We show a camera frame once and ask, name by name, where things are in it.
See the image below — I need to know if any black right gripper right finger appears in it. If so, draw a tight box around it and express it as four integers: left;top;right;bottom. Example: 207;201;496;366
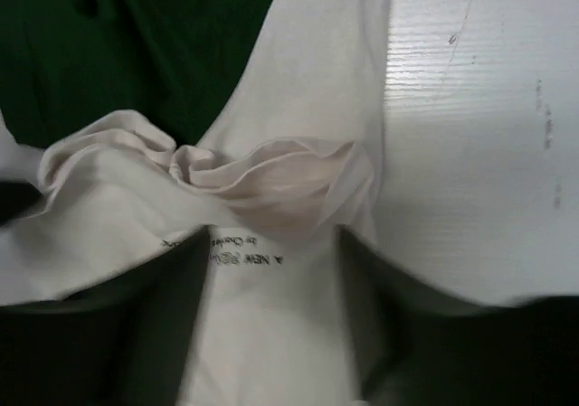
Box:
337;227;578;405

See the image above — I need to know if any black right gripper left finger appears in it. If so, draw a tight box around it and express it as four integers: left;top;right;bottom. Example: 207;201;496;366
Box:
1;229;208;405

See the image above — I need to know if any white green raglan t-shirt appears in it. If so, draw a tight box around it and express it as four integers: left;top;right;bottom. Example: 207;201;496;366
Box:
1;0;390;405

